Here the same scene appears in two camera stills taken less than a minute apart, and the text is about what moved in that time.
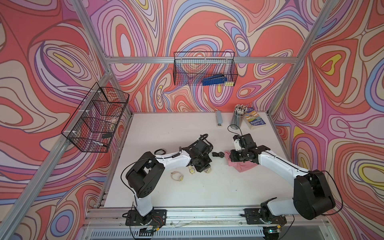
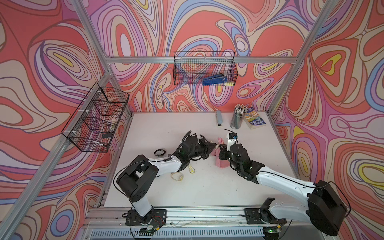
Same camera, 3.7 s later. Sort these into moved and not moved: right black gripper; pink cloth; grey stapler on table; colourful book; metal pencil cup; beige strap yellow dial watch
Moved: right black gripper; pink cloth
Not moved: colourful book; metal pencil cup; grey stapler on table; beige strap yellow dial watch
